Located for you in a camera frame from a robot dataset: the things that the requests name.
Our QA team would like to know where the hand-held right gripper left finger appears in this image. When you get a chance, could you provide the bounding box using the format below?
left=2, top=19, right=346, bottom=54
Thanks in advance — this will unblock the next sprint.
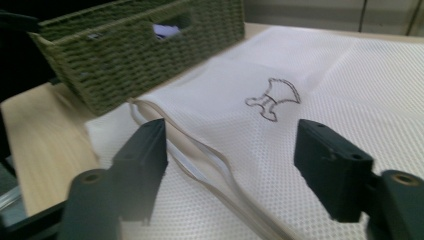
left=111, top=118, right=169, bottom=226

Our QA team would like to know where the light purple cloth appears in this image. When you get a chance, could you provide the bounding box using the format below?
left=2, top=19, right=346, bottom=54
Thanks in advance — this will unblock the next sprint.
left=152, top=22, right=183, bottom=40

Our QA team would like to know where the green woven basket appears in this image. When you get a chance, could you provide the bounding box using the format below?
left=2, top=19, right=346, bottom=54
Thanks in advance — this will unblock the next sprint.
left=28, top=0, right=246, bottom=117

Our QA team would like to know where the metal floor rail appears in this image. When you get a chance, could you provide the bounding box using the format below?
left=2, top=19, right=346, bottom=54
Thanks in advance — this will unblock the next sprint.
left=0, top=188, right=25, bottom=214

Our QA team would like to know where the white plastic bag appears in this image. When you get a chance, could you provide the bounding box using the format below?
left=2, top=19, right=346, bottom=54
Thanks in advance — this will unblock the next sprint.
left=84, top=25, right=424, bottom=240

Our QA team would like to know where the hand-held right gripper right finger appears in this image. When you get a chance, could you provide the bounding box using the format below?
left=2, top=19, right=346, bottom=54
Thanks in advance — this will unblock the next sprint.
left=293, top=118, right=375, bottom=224

